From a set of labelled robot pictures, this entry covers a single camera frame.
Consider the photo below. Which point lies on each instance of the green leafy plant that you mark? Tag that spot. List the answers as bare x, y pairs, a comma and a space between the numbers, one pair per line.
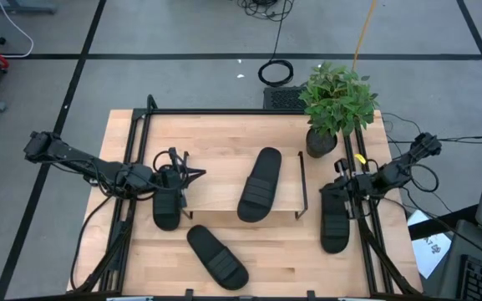
336, 100

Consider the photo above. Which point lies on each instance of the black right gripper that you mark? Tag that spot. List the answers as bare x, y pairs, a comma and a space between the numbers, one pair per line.
359, 186

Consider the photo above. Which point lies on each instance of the black rubber slide sandal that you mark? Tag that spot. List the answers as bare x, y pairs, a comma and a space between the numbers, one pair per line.
259, 188
166, 213
334, 230
217, 257

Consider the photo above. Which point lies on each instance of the white paper sheet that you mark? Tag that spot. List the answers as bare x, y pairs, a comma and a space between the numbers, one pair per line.
430, 251

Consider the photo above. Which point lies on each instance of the wooden shelf black metal legs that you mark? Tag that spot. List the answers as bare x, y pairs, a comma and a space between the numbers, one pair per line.
219, 184

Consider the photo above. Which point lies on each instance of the black table clamp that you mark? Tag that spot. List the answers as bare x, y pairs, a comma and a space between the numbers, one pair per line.
311, 295
188, 294

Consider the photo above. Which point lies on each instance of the black caster wheel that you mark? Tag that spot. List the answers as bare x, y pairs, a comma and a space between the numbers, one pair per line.
1, 40

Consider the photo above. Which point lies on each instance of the black perforated box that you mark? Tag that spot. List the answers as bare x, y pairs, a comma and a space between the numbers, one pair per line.
282, 99

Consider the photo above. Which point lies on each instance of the yellow tag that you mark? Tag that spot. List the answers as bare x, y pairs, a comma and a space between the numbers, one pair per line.
360, 159

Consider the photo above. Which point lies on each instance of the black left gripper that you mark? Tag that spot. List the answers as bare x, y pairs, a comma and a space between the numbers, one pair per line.
169, 179

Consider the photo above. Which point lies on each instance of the black aluminium table frame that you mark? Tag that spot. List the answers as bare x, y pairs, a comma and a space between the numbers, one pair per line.
224, 111

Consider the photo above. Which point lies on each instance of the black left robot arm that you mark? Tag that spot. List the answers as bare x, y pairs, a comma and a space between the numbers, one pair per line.
77, 161

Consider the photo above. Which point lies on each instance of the dark grey desk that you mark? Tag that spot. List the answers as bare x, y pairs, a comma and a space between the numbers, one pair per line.
462, 242

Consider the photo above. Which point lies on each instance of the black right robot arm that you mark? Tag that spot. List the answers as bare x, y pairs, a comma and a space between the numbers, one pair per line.
395, 171

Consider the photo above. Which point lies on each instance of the black plant pot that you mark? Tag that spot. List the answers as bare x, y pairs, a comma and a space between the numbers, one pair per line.
321, 145

